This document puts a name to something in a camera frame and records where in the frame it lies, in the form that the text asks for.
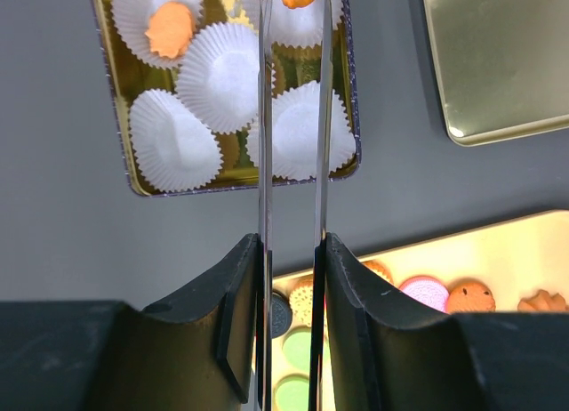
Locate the orange swirl cookie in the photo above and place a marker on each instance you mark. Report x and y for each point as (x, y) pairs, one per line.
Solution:
(543, 301)

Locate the green sandwich cookie lower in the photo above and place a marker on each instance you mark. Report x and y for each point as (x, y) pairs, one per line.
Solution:
(292, 393)

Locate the gold tin lid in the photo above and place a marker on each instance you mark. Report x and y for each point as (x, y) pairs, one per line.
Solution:
(501, 67)

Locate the tan biscuit top left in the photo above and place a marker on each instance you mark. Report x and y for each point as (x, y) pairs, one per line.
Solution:
(300, 300)

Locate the white paper cup top right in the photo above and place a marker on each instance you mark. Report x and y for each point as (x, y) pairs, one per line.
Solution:
(299, 27)

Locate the white paper cup top left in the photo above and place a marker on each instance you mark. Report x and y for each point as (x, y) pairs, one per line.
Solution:
(131, 18)

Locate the tan biscuit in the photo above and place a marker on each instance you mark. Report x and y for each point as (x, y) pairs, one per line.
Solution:
(379, 269)
(300, 300)

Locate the brown chip cookie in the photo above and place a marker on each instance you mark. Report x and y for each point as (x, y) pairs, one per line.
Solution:
(470, 296)

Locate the white paper cup centre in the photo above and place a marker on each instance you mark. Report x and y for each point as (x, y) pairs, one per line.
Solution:
(218, 77)

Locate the orange flower cookie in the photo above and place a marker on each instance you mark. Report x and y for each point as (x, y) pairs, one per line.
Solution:
(170, 30)

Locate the tan biscuit top right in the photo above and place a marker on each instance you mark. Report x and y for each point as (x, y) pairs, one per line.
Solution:
(379, 269)

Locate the green sandwich cookie upper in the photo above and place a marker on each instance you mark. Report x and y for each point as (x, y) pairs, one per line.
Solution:
(296, 348)

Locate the green sandwich cookie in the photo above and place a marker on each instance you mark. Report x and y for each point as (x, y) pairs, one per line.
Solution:
(292, 393)
(296, 348)

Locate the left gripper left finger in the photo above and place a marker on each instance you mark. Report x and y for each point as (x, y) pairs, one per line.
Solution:
(108, 301)

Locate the black sandwich cookie upper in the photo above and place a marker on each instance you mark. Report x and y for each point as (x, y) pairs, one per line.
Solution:
(281, 315)

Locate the pink sandwich cookie upper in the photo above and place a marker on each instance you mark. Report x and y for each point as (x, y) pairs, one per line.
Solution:
(426, 290)

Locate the white paper cup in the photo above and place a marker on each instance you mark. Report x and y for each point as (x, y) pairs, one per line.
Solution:
(175, 151)
(218, 77)
(131, 18)
(295, 133)
(299, 27)

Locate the white paper cup bottom right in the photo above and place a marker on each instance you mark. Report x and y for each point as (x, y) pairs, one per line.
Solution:
(295, 133)

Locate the white paper cup bottom left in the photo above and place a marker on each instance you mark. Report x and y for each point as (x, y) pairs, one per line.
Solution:
(175, 151)

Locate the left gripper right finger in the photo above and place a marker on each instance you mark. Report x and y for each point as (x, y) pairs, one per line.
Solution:
(390, 353)

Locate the square cookie tin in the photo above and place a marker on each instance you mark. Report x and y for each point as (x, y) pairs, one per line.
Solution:
(289, 67)

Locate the yellow cookie tray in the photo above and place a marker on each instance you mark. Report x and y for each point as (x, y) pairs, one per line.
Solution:
(514, 259)

